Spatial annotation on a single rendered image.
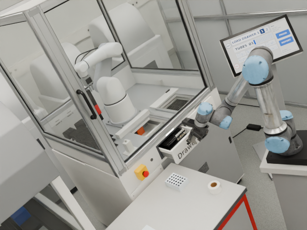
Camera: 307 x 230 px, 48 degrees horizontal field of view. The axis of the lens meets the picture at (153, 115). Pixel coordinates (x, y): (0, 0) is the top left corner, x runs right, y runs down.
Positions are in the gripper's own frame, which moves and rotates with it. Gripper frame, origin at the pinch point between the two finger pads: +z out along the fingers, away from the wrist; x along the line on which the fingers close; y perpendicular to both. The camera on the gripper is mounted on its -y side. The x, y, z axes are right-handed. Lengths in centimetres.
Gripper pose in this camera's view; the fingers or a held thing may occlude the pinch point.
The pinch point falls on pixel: (191, 138)
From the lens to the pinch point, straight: 215.4
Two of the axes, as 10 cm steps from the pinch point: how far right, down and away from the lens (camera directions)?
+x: 6.6, -5.8, 4.9
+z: -0.8, 5.9, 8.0
